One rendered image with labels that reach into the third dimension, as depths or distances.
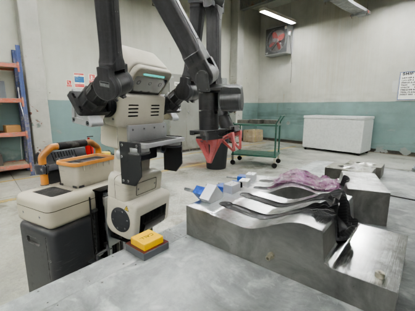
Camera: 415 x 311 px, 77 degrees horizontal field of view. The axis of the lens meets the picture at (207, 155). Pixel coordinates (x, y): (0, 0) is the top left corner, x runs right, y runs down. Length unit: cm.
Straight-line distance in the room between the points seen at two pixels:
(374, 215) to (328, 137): 655
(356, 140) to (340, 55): 249
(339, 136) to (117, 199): 668
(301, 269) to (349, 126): 674
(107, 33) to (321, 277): 79
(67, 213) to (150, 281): 68
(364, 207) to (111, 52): 90
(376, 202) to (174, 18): 80
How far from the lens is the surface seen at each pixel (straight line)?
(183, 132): 673
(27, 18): 587
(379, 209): 99
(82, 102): 93
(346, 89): 826
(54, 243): 125
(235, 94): 73
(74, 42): 627
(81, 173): 129
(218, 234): 72
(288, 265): 64
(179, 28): 74
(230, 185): 86
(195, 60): 72
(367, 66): 816
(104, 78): 84
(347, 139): 732
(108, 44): 84
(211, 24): 117
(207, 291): 60
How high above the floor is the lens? 117
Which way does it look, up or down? 11 degrees down
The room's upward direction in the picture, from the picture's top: straight up
